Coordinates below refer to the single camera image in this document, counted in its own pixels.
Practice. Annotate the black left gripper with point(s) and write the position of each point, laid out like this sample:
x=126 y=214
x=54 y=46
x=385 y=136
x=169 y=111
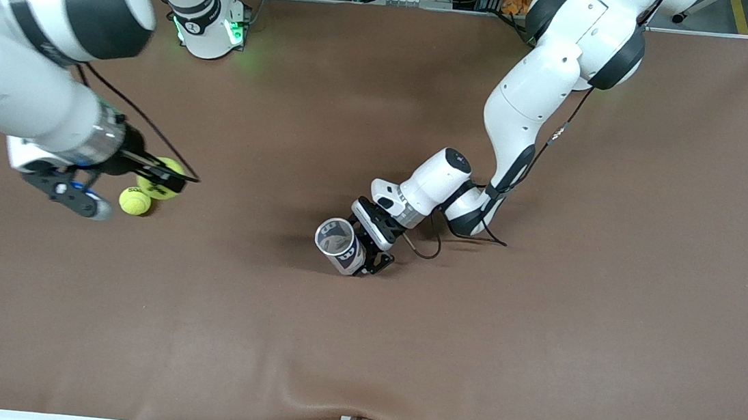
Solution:
x=384 y=228

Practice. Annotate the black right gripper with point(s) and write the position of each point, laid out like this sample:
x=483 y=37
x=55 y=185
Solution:
x=133 y=148

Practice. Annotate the yellow tennis ball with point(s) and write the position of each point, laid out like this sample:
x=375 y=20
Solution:
x=133 y=203
x=147 y=183

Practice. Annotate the clear tennis ball can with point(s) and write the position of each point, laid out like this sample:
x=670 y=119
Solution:
x=337 y=241

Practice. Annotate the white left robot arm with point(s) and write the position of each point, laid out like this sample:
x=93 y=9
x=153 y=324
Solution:
x=536 y=95

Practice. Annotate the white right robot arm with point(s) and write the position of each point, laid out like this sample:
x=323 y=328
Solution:
x=34 y=102

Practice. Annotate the brown table mat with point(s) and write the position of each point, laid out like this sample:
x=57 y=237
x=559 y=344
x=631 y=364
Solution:
x=361 y=346

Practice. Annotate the grey chair leg with caster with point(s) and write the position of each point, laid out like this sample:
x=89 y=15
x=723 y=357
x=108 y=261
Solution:
x=679 y=18

